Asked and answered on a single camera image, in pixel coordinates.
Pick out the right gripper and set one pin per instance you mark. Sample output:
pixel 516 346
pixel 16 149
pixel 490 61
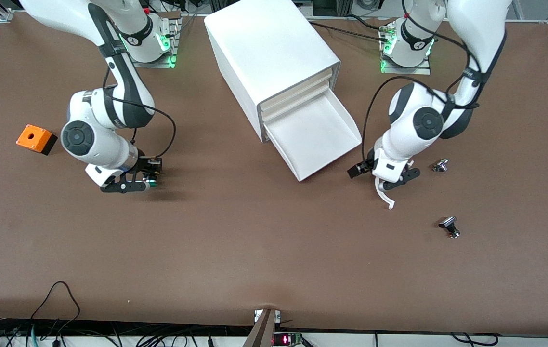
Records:
pixel 147 165

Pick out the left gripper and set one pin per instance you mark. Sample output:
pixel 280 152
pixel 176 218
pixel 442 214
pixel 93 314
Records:
pixel 366 165

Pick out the green push button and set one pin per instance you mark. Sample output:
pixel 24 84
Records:
pixel 151 182

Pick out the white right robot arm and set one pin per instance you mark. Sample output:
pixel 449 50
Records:
pixel 110 149

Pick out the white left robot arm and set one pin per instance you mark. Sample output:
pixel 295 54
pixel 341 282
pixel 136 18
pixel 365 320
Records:
pixel 476 29

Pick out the white drawer cabinet housing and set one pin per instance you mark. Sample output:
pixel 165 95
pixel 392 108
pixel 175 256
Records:
pixel 264 48

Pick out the small chrome metal fitting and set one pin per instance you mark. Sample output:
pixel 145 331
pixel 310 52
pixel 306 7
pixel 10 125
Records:
pixel 440 166

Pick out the circuit board red display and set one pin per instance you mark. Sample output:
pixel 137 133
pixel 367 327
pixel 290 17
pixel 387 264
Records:
pixel 286 340

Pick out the white semicircular plastic bracket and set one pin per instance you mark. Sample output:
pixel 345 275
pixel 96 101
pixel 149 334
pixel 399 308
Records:
pixel 384 196

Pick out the black rectangular push switch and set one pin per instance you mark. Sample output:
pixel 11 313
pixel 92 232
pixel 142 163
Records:
pixel 447 222

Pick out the orange button enclosure box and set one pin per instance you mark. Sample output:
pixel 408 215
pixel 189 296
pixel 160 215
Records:
pixel 33 137

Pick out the aluminium left arm base plate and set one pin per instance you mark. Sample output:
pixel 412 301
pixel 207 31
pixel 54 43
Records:
pixel 413 70

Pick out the aluminium right arm base plate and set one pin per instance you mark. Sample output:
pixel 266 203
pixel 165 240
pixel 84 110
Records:
pixel 158 64

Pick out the exterior camera mount bar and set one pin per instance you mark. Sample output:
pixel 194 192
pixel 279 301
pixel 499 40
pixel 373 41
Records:
pixel 262 332

